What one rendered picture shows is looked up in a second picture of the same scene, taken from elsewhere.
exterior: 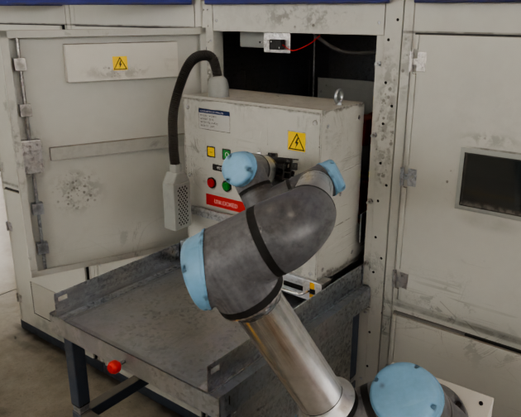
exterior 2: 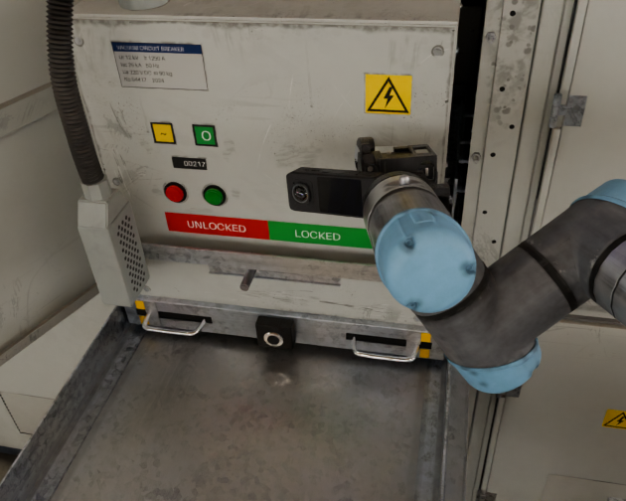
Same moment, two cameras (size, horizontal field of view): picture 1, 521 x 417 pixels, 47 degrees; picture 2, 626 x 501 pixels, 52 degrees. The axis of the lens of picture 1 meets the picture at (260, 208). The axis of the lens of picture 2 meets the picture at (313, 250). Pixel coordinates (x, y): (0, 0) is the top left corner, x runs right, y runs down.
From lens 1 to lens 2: 0.96 m
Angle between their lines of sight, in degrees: 28
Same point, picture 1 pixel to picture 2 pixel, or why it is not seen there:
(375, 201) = (486, 156)
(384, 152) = (511, 69)
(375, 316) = not seen: hidden behind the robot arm
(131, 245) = (16, 323)
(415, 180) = (582, 115)
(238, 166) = (441, 268)
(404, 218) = (551, 180)
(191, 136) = (103, 104)
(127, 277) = (62, 421)
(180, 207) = (128, 259)
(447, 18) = not seen: outside the picture
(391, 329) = not seen: hidden behind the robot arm
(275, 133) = (332, 82)
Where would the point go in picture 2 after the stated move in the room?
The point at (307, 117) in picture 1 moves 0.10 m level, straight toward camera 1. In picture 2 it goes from (416, 40) to (464, 71)
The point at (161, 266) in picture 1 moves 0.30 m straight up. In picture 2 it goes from (106, 359) to (52, 209)
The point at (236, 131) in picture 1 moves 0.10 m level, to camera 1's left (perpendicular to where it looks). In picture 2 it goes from (224, 86) to (147, 104)
